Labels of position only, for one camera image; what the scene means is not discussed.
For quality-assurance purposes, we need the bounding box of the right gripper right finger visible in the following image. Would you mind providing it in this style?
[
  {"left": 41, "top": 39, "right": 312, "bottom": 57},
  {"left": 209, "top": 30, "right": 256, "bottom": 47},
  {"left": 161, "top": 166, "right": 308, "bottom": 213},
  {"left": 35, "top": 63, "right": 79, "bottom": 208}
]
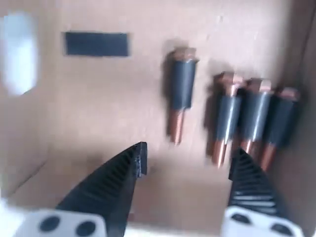
[{"left": 220, "top": 147, "right": 304, "bottom": 237}]

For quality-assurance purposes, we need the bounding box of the black tape strip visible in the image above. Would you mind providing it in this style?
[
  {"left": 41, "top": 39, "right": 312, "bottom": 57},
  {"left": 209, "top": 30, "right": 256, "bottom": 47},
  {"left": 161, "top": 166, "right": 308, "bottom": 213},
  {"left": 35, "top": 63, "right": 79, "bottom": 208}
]
[{"left": 62, "top": 31, "right": 130, "bottom": 57}]

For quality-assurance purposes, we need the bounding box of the cardboard box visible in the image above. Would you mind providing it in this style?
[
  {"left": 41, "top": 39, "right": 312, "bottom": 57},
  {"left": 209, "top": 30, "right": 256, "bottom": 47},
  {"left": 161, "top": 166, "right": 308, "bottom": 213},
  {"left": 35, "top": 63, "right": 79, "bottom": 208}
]
[{"left": 0, "top": 0, "right": 316, "bottom": 237}]

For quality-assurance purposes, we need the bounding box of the copper bolt in black sleeve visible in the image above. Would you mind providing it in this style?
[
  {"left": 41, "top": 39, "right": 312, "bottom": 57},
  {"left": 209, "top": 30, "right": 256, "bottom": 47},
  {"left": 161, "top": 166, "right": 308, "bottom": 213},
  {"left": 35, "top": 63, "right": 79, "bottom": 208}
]
[
  {"left": 204, "top": 71, "right": 244, "bottom": 166},
  {"left": 238, "top": 78, "right": 274, "bottom": 155},
  {"left": 161, "top": 45, "right": 199, "bottom": 146},
  {"left": 260, "top": 86, "right": 301, "bottom": 172}
]

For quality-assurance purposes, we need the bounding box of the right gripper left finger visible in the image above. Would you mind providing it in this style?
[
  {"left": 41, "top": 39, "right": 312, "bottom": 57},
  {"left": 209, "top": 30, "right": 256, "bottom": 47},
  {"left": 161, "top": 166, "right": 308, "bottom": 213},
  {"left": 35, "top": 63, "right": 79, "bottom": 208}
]
[{"left": 14, "top": 141, "right": 148, "bottom": 237}]

